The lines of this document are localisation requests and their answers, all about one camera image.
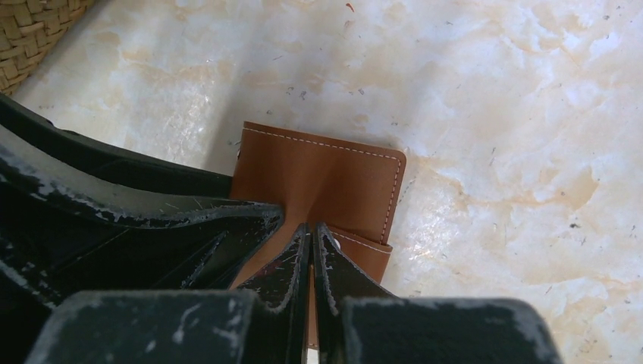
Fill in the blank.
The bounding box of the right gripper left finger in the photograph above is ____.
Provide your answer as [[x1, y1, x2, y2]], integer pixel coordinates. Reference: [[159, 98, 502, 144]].
[[27, 223, 312, 363]]

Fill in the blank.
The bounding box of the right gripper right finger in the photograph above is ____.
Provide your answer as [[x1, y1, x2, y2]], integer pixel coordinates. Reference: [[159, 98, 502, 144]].
[[312, 223, 561, 363]]

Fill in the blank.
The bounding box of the woven straw divided tray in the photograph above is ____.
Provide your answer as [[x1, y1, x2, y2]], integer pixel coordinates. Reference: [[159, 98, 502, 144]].
[[1, 0, 94, 96]]

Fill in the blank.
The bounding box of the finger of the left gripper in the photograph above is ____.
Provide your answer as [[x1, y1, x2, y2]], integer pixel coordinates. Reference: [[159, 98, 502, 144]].
[[1, 94, 232, 198], [1, 129, 284, 363]]

